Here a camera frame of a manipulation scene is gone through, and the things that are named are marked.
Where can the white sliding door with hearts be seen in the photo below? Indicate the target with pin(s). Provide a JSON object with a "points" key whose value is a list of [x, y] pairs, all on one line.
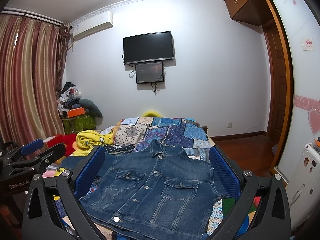
{"points": [[302, 31]]}

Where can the colourful fleece blanket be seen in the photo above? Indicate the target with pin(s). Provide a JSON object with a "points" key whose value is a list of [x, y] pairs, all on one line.
{"points": [[239, 213]]}

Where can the white air conditioner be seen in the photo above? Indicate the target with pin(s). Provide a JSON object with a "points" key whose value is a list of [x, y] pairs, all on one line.
{"points": [[92, 25]]}

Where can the white suitcase with stickers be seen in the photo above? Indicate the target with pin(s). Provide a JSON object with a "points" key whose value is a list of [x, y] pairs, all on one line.
{"points": [[303, 188]]}

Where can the striped red curtain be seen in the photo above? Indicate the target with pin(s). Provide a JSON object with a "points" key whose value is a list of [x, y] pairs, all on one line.
{"points": [[33, 56]]}

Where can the orange box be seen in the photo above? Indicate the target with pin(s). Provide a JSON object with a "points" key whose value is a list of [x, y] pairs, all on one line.
{"points": [[76, 112]]}

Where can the small black wall monitor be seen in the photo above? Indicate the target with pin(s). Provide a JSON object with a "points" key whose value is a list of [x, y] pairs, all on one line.
{"points": [[152, 72]]}

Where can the blue patchwork quilt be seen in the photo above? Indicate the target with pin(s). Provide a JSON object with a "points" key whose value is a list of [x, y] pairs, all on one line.
{"points": [[136, 134]]}

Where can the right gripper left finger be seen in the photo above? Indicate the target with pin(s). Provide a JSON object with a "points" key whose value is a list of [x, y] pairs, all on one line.
{"points": [[53, 209]]}

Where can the yellow cartoon blanket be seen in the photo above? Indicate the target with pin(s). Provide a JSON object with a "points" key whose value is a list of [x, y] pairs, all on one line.
{"points": [[86, 140]]}

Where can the black wall television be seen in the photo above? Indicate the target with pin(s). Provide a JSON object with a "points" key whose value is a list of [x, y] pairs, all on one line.
{"points": [[148, 47]]}

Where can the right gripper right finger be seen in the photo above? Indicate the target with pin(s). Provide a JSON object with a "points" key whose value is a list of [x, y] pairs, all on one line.
{"points": [[272, 218]]}

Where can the wooden door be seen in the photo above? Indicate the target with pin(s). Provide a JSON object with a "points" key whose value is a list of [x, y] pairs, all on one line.
{"points": [[278, 82]]}

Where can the wooden wardrobe cabinet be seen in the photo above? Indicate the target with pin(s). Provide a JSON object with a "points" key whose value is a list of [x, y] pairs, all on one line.
{"points": [[259, 13]]}

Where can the blue denim jacket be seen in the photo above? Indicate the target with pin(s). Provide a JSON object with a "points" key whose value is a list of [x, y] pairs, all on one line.
{"points": [[156, 193]]}

